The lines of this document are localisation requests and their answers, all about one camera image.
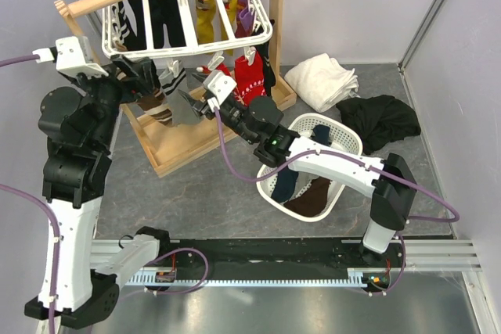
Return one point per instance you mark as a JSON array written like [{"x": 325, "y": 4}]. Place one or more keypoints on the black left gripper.
[{"x": 140, "y": 80}]

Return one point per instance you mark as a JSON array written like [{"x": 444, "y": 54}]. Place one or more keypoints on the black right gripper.
[{"x": 203, "y": 109}]

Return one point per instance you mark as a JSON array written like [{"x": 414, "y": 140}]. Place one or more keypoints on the red patterned Christmas sock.
[{"x": 249, "y": 78}]

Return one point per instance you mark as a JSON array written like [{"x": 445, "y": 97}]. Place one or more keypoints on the grey sock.
[{"x": 172, "y": 86}]

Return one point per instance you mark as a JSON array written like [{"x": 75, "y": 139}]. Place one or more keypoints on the white plastic clip hanger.
[{"x": 192, "y": 47}]

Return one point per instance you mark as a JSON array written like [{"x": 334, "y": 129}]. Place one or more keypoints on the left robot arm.
[{"x": 79, "y": 121}]

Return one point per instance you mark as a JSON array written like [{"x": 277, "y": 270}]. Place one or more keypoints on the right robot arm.
[{"x": 388, "y": 183}]

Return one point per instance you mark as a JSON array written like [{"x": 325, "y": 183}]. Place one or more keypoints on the wooden drying rack stand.
[{"x": 169, "y": 148}]

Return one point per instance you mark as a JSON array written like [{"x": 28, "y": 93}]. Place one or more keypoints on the brown striped sock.
[{"x": 155, "y": 106}]

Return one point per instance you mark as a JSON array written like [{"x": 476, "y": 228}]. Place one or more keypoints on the black sock white stripes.
[{"x": 130, "y": 39}]

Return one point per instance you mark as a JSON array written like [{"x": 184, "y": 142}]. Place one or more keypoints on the plain black sock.
[{"x": 165, "y": 13}]

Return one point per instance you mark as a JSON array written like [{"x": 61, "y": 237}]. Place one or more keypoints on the purple striped sock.
[{"x": 245, "y": 18}]

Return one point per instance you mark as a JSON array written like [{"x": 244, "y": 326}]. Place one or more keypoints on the navy blue sock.
[
  {"x": 321, "y": 134},
  {"x": 285, "y": 185}
]

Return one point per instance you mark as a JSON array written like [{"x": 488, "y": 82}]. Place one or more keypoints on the folded white towel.
[{"x": 321, "y": 82}]

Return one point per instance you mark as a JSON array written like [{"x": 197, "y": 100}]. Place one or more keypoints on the yellow reindeer sock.
[{"x": 205, "y": 13}]

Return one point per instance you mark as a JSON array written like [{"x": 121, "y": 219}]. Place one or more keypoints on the white perforated laundry basket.
[{"x": 342, "y": 138}]

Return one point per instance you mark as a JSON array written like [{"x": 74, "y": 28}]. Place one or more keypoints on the brown sock in basket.
[{"x": 313, "y": 201}]

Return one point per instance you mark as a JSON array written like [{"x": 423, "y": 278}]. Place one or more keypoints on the crumpled black cloth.
[{"x": 379, "y": 120}]

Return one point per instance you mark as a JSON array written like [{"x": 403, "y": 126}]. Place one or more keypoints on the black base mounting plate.
[{"x": 271, "y": 260}]

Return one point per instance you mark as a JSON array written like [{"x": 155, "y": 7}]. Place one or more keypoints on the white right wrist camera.
[{"x": 220, "y": 86}]

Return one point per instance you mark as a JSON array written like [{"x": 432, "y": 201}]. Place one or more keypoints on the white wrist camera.
[
  {"x": 74, "y": 57},
  {"x": 220, "y": 86}
]

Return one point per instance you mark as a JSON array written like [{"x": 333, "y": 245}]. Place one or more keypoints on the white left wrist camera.
[{"x": 74, "y": 57}]

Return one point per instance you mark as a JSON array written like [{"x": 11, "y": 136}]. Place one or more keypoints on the aluminium rail frame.
[{"x": 420, "y": 255}]

